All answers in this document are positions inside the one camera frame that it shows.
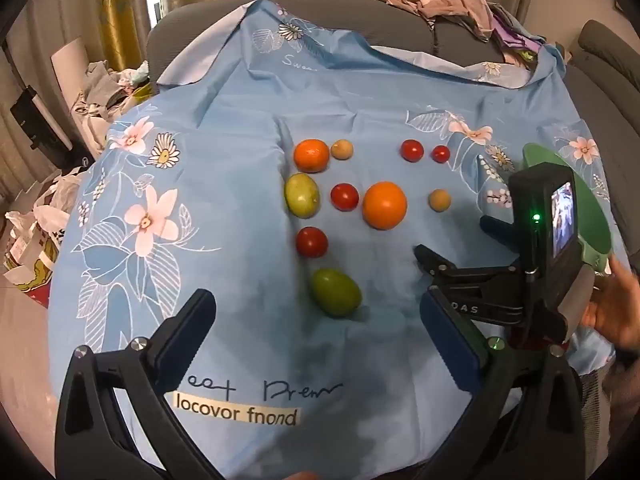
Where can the person's right hand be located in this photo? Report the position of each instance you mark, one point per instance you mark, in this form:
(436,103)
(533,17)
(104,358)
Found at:
(620,310)

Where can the black device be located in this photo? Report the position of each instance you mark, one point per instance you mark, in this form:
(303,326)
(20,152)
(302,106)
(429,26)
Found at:
(35,120)

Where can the blue floral cloth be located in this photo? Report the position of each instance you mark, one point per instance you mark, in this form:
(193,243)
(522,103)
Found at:
(240,270)

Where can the small orange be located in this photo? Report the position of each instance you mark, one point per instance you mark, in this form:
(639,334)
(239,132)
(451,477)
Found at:
(311,155)

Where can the purple garment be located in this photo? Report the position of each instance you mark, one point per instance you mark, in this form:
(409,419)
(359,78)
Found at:
(515,30)

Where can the green plastic bowl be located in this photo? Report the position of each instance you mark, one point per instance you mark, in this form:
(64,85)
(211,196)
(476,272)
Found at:
(595,220)

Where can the small red cherry tomato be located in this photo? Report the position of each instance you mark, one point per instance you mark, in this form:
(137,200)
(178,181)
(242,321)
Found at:
(440,154)

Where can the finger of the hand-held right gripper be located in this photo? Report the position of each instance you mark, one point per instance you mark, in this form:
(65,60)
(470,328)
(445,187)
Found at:
(465,280)
(500,235)

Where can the yellow patterned curtain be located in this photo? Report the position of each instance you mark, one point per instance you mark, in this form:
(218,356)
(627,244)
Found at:
(125,5)

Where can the white board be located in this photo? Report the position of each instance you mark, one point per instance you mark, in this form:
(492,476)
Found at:
(75,70)

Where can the green garment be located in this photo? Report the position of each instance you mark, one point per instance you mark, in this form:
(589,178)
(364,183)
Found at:
(525,54)

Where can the tan longan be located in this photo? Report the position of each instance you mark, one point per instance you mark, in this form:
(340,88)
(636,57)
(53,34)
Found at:
(439,200)
(342,150)

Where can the large orange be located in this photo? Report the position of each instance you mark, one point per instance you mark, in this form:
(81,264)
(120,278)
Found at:
(384,205)

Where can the yellow-green round fruit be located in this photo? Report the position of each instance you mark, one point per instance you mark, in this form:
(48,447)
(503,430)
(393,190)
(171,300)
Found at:
(301,194)

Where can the green round fruit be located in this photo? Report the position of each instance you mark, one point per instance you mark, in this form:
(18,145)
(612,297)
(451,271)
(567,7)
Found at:
(336,292)

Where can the pink garment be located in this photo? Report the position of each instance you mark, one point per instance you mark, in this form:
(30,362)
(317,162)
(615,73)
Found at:
(440,0)

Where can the grey sofa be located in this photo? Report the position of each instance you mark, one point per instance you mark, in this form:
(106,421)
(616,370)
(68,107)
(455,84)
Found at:
(190,35)

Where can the pile of light clothes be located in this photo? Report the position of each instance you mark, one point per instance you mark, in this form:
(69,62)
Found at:
(110,90)

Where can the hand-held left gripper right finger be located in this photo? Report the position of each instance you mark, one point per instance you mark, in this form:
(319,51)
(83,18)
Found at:
(450,342)

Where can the white plastic bags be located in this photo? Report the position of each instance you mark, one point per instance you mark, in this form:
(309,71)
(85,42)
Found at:
(45,220)

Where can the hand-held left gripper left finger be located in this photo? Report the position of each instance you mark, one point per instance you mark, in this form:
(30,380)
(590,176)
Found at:
(186,342)

